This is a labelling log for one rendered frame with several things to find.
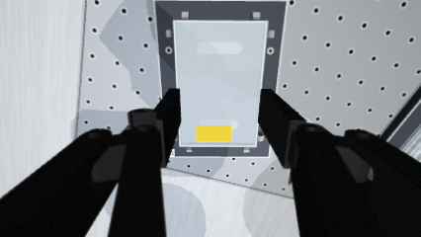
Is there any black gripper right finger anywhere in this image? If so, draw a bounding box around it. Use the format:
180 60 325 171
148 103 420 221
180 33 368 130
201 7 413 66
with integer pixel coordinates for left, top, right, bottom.
258 89 421 237

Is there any clear rectangular plate lid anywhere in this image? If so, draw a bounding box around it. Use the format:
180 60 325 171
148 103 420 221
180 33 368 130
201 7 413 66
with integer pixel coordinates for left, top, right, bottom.
173 21 268 147

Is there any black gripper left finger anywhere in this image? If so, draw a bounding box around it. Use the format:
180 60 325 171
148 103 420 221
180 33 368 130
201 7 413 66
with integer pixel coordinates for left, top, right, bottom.
0 88 181 237

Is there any grey rectangular base plate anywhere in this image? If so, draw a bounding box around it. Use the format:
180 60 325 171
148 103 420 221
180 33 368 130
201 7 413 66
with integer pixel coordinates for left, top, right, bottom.
73 0 421 200

